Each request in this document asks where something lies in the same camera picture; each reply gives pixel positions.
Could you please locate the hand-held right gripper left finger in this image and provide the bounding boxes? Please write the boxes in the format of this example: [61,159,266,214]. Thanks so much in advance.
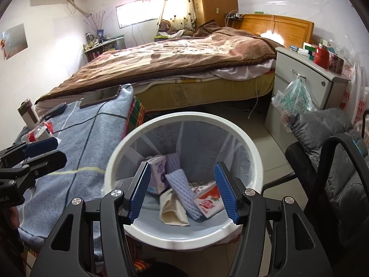
[35,162,152,277]

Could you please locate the green printed plastic bag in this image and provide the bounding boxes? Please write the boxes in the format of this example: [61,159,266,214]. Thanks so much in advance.
[271,75,316,130]

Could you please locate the white round trash bin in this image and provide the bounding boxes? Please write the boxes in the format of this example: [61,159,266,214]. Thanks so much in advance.
[101,112,264,251]

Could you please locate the red jar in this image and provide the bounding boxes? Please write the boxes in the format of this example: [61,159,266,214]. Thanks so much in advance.
[314,45,330,69]

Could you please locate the cream paper bag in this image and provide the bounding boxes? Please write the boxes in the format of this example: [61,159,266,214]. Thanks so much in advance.
[159,188,190,226]

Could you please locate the large purple foam net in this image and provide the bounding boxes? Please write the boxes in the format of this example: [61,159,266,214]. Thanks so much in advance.
[165,169,204,223]

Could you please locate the red and white carton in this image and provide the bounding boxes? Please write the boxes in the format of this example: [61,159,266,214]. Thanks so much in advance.
[193,183,226,218]

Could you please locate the clear bottle with red label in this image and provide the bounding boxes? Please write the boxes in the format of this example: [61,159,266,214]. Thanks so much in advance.
[27,122,55,143]

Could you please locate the wooden wardrobe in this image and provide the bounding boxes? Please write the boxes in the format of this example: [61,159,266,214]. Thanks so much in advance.
[189,0,239,29]

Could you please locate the white red-print plastic bags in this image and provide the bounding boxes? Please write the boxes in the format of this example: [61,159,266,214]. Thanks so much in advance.
[340,62,369,127]

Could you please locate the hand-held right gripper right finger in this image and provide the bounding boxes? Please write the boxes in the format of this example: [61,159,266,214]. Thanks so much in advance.
[214,162,332,277]

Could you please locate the brown blanket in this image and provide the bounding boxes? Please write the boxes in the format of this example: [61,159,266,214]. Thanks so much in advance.
[35,20,277,104]

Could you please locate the brown teddy bear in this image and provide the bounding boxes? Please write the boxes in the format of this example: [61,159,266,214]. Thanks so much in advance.
[157,19,193,36]

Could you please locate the blue checked cloth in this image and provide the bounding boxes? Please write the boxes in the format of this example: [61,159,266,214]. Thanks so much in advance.
[0,84,136,272]

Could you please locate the black remote handset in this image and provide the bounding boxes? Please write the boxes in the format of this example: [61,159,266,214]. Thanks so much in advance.
[43,103,67,121]

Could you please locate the white nightstand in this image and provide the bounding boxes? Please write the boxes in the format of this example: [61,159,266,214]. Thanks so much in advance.
[265,46,351,135]

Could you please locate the red box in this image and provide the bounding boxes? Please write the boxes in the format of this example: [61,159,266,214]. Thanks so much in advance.
[328,53,345,74]

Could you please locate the black smartphone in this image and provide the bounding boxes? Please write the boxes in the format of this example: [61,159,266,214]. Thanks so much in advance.
[79,85,122,108]

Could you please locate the wall poster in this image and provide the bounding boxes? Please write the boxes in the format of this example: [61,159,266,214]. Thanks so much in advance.
[0,23,29,60]

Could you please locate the wooden bed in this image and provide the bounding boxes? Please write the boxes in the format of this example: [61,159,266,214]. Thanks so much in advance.
[35,14,315,113]

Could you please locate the white bed sheet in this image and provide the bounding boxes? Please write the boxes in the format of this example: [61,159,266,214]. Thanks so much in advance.
[179,59,277,81]

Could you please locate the white and brown thermos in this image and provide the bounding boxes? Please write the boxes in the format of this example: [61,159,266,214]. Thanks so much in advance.
[17,98,41,130]

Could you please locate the wrapped air conditioner pipe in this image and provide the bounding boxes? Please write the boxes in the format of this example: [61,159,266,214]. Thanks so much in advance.
[65,0,93,18]

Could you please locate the clear plastic bin liner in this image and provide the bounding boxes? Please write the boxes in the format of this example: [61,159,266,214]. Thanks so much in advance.
[101,120,254,228]

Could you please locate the white power cable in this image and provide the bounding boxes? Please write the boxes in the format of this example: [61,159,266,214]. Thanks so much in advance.
[247,76,261,119]

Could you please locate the grey cushioned armchair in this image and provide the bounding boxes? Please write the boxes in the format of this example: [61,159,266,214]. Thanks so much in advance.
[288,108,369,254]

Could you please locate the purple tissue packet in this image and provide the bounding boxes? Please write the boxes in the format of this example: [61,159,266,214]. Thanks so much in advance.
[146,155,168,195]

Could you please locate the small green box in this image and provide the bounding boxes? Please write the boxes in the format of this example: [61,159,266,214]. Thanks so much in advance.
[303,42,318,61]

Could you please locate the vase of branches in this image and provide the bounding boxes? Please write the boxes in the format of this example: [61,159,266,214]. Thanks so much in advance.
[83,10,113,39]

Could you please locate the person's left forearm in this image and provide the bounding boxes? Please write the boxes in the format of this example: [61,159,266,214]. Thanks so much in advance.
[0,206,26,277]

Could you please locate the yellow mattress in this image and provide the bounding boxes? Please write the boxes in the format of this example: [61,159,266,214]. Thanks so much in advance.
[134,73,276,111]

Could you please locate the window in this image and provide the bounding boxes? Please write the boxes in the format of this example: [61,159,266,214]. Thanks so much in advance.
[116,0,165,29]

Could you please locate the patterned curtain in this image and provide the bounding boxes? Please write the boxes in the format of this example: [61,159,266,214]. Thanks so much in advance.
[157,0,196,32]

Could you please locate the small purple foam net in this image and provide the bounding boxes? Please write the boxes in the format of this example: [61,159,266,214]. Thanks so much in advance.
[166,154,182,174]

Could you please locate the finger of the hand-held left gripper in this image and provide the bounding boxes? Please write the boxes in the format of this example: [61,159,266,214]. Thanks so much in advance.
[0,138,58,168]
[0,151,67,194]

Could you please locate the cluttered desk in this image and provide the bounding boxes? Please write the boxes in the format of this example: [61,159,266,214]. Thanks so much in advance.
[83,35,126,62]

